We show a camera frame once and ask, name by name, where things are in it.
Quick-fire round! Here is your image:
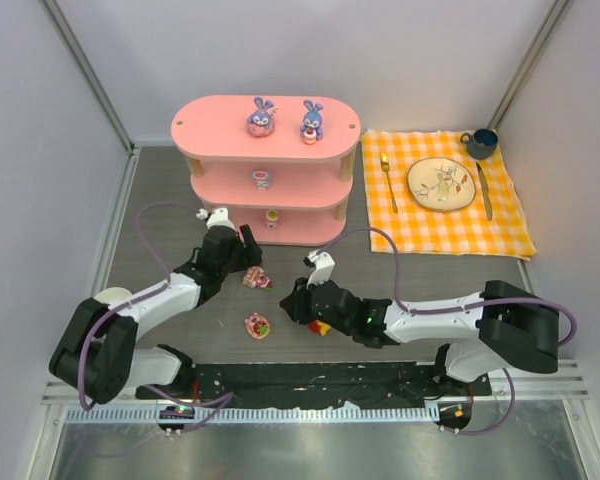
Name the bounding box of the gold fork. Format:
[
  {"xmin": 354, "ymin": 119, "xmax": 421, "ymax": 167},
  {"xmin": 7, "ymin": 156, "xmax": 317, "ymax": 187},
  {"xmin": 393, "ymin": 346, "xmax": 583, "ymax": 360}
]
[{"xmin": 380, "ymin": 153, "xmax": 398, "ymax": 213}]

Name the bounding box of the red yellow bird toy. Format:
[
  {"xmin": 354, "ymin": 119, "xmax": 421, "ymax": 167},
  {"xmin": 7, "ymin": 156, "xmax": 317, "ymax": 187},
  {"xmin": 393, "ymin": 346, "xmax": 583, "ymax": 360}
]
[{"xmin": 308, "ymin": 321, "xmax": 331, "ymax": 336}]

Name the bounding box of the white pink toy middle shelf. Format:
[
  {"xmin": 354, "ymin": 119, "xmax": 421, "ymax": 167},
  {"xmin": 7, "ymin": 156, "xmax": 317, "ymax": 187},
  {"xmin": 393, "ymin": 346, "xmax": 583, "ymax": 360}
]
[{"xmin": 251, "ymin": 170, "xmax": 272, "ymax": 190}]

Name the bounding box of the pink three-tier wooden shelf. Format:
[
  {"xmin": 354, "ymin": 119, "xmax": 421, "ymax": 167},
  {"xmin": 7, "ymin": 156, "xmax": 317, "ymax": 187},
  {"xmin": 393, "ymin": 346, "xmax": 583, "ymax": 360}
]
[{"xmin": 171, "ymin": 95, "xmax": 361, "ymax": 246}]

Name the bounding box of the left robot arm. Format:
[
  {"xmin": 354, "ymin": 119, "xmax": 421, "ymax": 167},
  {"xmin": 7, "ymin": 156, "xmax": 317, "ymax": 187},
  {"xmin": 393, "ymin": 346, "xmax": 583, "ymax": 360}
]
[{"xmin": 49, "ymin": 225, "xmax": 262, "ymax": 410}]

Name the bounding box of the yellow white checkered cloth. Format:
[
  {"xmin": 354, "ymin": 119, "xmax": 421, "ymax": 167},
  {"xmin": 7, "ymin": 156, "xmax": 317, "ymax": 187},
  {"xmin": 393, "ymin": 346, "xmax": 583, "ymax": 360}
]
[{"xmin": 361, "ymin": 130, "xmax": 536, "ymax": 260}]

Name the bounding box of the gold knife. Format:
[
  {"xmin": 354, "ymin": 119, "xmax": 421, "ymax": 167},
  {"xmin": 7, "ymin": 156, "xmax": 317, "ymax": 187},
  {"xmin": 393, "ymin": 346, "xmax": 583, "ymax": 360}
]
[{"xmin": 476, "ymin": 163, "xmax": 493, "ymax": 221}]

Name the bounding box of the cream decorated ceramic plate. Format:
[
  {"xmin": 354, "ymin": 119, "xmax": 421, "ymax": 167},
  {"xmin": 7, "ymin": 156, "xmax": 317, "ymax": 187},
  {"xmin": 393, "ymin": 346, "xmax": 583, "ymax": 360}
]
[{"xmin": 406, "ymin": 157, "xmax": 476, "ymax": 212}]

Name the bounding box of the dark blue ceramic mug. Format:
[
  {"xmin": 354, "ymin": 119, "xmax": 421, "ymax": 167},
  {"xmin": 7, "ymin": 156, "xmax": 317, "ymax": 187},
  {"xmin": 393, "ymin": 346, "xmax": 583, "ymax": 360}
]
[{"xmin": 460, "ymin": 129, "xmax": 499, "ymax": 160}]

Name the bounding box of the purple bunny with cake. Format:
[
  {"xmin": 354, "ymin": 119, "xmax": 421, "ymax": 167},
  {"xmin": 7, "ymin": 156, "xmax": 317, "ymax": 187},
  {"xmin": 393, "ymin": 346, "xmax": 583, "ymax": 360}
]
[{"xmin": 300, "ymin": 99, "xmax": 324, "ymax": 145}]

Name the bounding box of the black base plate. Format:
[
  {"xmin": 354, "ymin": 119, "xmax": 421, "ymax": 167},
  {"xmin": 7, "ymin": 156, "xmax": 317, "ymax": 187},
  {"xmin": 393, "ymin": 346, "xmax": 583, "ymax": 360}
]
[{"xmin": 161, "ymin": 362, "xmax": 492, "ymax": 410}]

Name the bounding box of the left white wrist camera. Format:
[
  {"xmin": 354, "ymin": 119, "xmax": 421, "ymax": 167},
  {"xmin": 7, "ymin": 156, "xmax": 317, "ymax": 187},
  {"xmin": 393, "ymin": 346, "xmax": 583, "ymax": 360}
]
[{"xmin": 196, "ymin": 207, "xmax": 236, "ymax": 231}]

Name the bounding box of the white slotted cable duct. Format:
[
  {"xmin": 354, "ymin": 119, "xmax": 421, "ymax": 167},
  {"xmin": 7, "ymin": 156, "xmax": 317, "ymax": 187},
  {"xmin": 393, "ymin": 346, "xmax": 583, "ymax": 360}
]
[{"xmin": 64, "ymin": 403, "xmax": 439, "ymax": 426}]

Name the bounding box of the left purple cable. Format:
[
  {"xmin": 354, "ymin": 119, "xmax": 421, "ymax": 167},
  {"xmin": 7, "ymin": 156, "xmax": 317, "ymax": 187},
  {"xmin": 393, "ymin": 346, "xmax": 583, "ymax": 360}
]
[{"xmin": 79, "ymin": 200, "xmax": 211, "ymax": 412}]

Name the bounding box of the white ceramic bowl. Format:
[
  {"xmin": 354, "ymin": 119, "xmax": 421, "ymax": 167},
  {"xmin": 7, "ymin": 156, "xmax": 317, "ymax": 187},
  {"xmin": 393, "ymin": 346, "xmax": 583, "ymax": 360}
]
[{"xmin": 93, "ymin": 287, "xmax": 132, "ymax": 304}]

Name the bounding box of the pink toy with yellow hat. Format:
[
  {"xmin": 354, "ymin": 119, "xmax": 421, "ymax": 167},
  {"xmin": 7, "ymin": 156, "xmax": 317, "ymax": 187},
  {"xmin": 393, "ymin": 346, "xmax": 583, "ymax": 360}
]
[{"xmin": 265, "ymin": 210, "xmax": 279, "ymax": 229}]

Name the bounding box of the pink bear on donut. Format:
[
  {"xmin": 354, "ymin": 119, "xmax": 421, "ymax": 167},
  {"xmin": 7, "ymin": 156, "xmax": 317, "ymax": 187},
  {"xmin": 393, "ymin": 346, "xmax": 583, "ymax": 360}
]
[{"xmin": 245, "ymin": 312, "xmax": 271, "ymax": 340}]

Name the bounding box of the purple cable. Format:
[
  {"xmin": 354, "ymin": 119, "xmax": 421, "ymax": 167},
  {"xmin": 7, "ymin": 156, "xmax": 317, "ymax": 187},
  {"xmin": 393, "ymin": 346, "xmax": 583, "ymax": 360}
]
[
  {"xmin": 79, "ymin": 200, "xmax": 211, "ymax": 412},
  {"xmin": 319, "ymin": 227, "xmax": 579, "ymax": 437}
]

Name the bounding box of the pink bear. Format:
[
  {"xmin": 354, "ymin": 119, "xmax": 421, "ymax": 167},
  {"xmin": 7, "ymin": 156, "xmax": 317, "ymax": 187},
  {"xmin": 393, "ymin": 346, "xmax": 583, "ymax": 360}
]
[
  {"xmin": 245, "ymin": 312, "xmax": 271, "ymax": 340},
  {"xmin": 242, "ymin": 266, "xmax": 273, "ymax": 290}
]

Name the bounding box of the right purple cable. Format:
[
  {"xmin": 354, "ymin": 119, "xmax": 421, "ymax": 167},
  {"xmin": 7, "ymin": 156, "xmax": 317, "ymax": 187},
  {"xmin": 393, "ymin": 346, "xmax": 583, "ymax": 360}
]
[{"xmin": 319, "ymin": 227, "xmax": 579, "ymax": 437}]

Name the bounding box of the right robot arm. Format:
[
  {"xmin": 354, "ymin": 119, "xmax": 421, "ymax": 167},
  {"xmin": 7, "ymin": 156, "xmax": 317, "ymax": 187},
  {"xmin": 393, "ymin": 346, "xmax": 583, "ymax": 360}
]
[{"xmin": 280, "ymin": 278, "xmax": 559, "ymax": 383}]

